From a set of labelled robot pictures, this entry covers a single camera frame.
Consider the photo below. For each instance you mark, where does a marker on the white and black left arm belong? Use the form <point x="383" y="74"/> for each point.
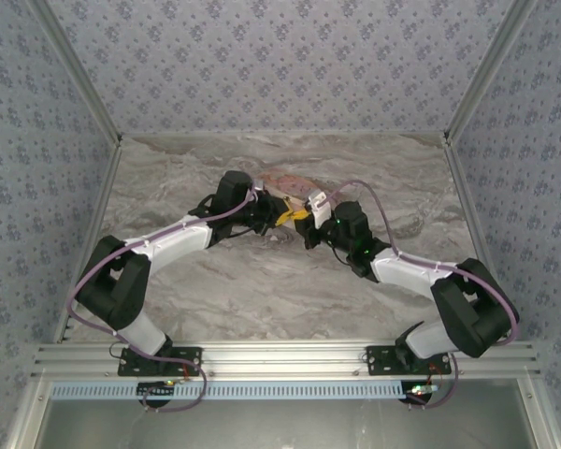
<point x="168" y="241"/>

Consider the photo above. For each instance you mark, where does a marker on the pink illustrated book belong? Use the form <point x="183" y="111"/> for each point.
<point x="290" y="182"/>

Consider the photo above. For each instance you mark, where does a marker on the black controller board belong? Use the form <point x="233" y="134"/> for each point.
<point x="155" y="389"/>
<point x="421" y="392"/>

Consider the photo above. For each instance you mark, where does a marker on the aluminium corner post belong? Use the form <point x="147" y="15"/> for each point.
<point x="487" y="70"/>
<point x="80" y="70"/>

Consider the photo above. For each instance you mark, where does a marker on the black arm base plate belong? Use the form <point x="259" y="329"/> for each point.
<point x="131" y="364"/>
<point x="378" y="364"/>

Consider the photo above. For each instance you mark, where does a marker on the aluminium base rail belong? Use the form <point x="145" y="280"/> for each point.
<point x="280" y="360"/>

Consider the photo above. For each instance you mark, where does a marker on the grey metal panel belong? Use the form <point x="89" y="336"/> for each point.
<point x="280" y="423"/>

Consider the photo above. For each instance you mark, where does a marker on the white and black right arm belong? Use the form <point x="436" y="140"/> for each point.
<point x="402" y="271"/>

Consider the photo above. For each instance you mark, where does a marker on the aluminium side rail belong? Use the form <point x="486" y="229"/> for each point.
<point x="100" y="206"/>
<point x="468" y="206"/>

